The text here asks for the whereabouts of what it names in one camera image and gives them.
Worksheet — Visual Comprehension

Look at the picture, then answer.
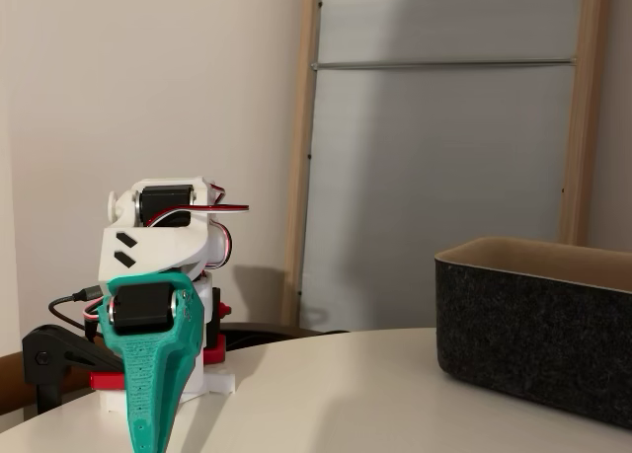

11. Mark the dark grey felt box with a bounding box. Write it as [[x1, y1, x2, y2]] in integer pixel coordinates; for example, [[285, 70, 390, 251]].
[[434, 235, 632, 431]]

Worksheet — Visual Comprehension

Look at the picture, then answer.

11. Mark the black red table clamp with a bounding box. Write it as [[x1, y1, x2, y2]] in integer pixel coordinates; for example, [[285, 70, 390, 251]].
[[21, 324, 127, 416], [201, 300, 233, 367]]

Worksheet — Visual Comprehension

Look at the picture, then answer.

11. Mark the thin metal rod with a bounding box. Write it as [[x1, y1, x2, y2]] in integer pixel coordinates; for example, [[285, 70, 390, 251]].
[[310, 56, 579, 72]]

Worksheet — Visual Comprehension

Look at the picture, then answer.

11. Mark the black usb cable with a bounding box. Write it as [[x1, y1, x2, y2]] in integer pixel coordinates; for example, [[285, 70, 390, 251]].
[[47, 284, 108, 343]]

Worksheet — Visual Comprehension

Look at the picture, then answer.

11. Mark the red black servo cable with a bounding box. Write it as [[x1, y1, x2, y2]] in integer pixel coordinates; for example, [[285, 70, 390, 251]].
[[147, 183, 251, 272]]

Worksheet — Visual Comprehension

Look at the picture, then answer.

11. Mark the wooden frame translucent panel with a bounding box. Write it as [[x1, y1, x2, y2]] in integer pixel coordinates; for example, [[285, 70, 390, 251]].
[[281, 0, 613, 334]]

